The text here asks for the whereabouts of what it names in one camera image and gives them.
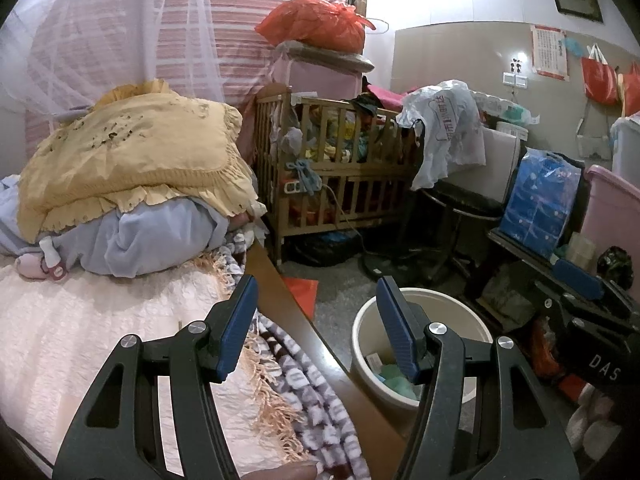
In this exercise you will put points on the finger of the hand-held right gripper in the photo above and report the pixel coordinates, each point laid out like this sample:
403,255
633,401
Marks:
575,271

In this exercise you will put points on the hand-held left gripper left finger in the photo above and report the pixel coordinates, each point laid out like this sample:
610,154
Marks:
237,330

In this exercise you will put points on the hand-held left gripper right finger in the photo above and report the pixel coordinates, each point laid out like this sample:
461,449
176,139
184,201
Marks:
400,330

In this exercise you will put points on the white blue medicine box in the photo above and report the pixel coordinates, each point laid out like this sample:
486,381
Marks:
375,361

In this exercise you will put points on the white plastic bucket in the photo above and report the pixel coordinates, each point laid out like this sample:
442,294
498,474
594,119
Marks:
450,310

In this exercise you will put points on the person's left hand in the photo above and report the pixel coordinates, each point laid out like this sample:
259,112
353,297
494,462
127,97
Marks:
280,472

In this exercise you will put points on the camouflage cloth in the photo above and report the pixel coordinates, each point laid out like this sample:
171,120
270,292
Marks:
617,262

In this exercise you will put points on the pink plastic tub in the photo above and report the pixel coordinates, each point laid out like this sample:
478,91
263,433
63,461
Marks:
610,215

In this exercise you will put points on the red paper sheet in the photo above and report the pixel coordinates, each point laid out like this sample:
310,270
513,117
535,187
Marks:
300,295

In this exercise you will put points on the white slippers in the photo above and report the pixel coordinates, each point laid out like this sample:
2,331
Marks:
595,430

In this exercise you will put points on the blue tissue pack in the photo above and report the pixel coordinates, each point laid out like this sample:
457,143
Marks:
540,200

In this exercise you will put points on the brown white patterned blanket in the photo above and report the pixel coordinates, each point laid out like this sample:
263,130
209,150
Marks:
310,400

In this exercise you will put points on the black plastic bag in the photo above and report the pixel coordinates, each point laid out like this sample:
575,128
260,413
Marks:
320,250

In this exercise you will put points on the grey blue blanket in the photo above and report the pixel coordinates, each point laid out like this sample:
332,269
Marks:
150,240

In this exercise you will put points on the black stool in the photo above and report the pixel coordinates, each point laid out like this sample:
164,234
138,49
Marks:
465,200

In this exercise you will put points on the translucent storage box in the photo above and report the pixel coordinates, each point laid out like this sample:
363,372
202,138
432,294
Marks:
627,145

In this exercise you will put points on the white board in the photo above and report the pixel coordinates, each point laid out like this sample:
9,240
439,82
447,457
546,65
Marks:
495,160

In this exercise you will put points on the wooden crib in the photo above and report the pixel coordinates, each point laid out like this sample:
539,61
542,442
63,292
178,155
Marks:
370,195

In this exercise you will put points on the toilet roll pack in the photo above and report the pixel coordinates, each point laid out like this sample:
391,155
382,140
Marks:
505,107

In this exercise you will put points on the red hanging bag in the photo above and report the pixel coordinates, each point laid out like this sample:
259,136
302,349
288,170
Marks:
632,90
597,80

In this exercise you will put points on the white printed plastic bag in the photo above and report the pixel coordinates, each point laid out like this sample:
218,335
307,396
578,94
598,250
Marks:
445,125

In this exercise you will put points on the yellow scalloped blanket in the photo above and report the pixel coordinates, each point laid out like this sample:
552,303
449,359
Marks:
140,155

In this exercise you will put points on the pink storage cabinet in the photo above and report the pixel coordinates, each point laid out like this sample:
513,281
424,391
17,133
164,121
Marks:
320,77

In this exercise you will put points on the grey cushion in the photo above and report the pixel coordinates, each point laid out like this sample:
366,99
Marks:
345,60

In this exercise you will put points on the red plastic bag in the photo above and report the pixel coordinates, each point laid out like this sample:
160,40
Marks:
310,22

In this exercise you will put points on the pink striped curtain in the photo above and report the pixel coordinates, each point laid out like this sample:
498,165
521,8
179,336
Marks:
250,10

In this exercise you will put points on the white mosquito net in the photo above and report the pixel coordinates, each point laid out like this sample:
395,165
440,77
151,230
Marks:
100,20

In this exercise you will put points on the wooden bed frame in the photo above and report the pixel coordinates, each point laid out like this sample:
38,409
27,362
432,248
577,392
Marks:
310,320

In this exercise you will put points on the white wall switch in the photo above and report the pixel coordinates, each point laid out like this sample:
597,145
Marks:
515,80

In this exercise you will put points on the red white wall poster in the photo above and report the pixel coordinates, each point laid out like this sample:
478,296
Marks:
550,52

